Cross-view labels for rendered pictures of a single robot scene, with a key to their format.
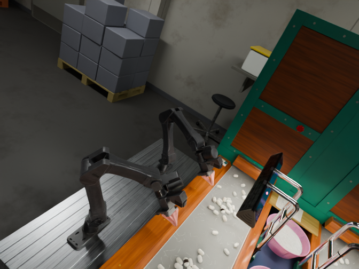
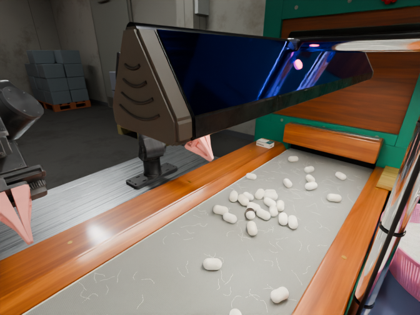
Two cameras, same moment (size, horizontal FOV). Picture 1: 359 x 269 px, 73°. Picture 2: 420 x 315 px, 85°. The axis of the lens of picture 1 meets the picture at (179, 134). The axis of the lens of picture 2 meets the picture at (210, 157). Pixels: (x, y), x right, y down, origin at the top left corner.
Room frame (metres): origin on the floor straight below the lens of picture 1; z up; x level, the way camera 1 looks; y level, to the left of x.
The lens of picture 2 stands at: (0.58, -0.48, 1.09)
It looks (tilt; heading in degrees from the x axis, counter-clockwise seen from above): 24 degrees down; 22
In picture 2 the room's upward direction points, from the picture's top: straight up
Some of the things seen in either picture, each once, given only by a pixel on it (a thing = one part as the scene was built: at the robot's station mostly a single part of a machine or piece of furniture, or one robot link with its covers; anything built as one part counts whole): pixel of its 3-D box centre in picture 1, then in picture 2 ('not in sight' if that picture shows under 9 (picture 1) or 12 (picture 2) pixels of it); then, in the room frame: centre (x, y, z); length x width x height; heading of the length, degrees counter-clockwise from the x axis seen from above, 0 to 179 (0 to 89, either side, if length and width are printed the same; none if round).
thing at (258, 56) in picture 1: (267, 65); not in sight; (2.94, -0.59, 1.24); 0.47 x 0.39 x 0.26; 73
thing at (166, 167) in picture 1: (162, 165); (152, 166); (1.23, 0.02, 0.71); 0.20 x 0.07 x 0.08; 163
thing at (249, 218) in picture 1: (266, 180); (310, 67); (1.00, -0.48, 1.08); 0.62 x 0.08 x 0.07; 159
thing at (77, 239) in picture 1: (91, 224); not in sight; (0.66, 0.19, 0.71); 0.20 x 0.07 x 0.08; 163
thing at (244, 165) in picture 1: (254, 171); (327, 139); (1.43, -0.58, 0.83); 0.30 x 0.06 x 0.07; 69
